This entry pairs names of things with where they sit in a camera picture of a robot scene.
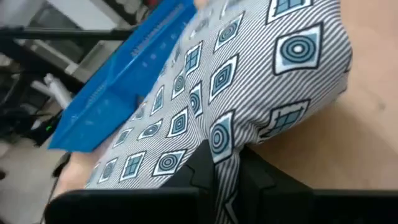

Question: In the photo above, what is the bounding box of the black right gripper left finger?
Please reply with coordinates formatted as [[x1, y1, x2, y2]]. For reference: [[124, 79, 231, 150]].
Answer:
[[161, 139, 217, 224]]

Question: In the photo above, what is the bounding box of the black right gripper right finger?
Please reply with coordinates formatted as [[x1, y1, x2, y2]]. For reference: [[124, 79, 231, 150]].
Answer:
[[238, 146, 315, 224]]

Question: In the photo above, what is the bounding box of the blue zippered pouch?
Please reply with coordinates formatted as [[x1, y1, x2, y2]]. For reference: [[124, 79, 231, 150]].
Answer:
[[48, 0, 198, 153]]

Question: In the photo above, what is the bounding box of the grey striped patterned cloth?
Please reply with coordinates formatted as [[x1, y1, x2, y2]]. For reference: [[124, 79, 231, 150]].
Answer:
[[83, 0, 354, 224]]

